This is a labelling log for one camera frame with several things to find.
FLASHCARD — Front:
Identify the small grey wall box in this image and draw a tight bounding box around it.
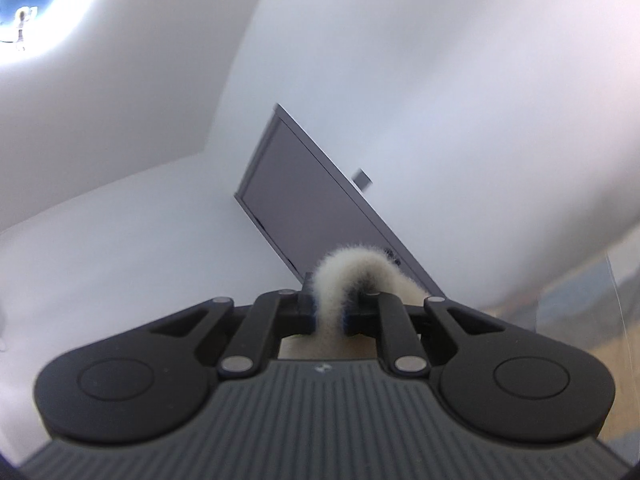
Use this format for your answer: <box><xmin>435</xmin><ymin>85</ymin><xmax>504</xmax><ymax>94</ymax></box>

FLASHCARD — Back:
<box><xmin>352</xmin><ymin>169</ymin><xmax>372</xmax><ymax>193</ymax></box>

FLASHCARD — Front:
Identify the round ceiling lamp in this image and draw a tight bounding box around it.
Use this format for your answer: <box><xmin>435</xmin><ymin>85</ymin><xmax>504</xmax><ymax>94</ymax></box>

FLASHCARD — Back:
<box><xmin>1</xmin><ymin>0</ymin><xmax>96</xmax><ymax>68</ymax></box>

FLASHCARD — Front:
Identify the grey wardrobe cabinet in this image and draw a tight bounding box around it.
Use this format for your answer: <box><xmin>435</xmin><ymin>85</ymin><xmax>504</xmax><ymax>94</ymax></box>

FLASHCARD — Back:
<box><xmin>235</xmin><ymin>105</ymin><xmax>444</xmax><ymax>296</ymax></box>

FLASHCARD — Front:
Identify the cream fuzzy striped sweater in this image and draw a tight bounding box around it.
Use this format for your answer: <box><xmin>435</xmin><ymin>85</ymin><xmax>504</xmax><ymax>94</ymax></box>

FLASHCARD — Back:
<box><xmin>278</xmin><ymin>245</ymin><xmax>431</xmax><ymax>361</ymax></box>

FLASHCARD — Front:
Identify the patchwork pastel quilt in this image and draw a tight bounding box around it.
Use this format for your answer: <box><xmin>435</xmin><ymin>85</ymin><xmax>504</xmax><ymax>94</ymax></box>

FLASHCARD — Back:
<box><xmin>488</xmin><ymin>243</ymin><xmax>639</xmax><ymax>462</ymax></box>

